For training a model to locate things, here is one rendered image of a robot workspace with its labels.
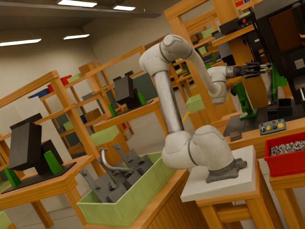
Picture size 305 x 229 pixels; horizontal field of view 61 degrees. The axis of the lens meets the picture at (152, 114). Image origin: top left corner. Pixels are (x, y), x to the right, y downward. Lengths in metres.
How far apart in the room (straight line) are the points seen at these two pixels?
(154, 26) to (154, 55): 10.91
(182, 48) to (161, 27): 10.86
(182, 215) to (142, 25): 11.30
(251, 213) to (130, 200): 0.69
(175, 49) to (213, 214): 0.92
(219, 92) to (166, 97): 0.51
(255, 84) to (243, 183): 1.11
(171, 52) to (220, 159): 0.66
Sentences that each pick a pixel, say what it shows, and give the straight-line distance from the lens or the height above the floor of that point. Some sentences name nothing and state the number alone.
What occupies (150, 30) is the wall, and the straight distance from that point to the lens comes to 12.55.
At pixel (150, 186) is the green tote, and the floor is 0.86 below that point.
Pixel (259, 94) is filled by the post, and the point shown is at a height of 1.00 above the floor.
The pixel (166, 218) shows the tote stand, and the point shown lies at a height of 0.68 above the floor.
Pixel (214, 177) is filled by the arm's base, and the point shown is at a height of 0.91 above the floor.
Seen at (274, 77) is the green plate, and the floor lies 1.18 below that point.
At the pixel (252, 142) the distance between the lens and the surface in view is 1.80.
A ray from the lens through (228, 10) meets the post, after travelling 2.23.
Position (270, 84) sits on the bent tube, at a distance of 2.06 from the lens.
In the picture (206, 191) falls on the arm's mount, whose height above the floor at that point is 0.89.
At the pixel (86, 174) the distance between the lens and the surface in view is 1.89.
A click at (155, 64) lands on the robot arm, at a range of 1.58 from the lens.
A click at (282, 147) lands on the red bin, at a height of 0.88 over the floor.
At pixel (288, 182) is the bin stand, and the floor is 0.78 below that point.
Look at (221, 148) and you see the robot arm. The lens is 1.40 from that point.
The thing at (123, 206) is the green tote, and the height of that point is 0.91.
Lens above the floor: 1.60
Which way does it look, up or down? 10 degrees down
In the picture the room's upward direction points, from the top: 25 degrees counter-clockwise
